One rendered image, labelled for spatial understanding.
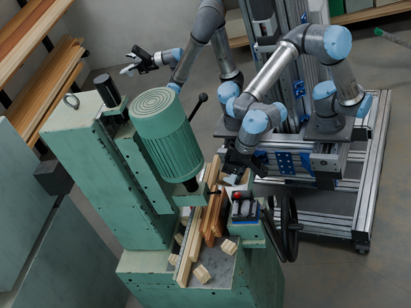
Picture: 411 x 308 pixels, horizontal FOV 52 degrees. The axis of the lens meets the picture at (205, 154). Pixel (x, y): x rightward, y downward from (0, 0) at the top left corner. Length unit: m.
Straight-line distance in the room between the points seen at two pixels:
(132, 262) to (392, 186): 1.76
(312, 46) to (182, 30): 3.45
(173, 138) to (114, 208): 0.46
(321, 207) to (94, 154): 1.51
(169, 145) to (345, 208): 1.41
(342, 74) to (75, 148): 1.05
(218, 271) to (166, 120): 0.60
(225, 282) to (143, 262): 0.46
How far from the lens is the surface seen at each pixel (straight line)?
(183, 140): 1.43
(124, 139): 1.46
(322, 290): 2.52
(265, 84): 1.56
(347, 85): 1.82
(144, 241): 1.86
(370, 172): 2.72
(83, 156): 1.54
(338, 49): 1.62
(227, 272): 1.60
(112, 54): 5.38
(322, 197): 2.63
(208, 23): 1.99
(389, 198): 2.87
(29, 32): 4.04
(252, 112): 1.35
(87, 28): 5.32
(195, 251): 1.65
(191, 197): 1.65
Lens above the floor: 2.21
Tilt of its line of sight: 40 degrees down
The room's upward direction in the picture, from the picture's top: 23 degrees counter-clockwise
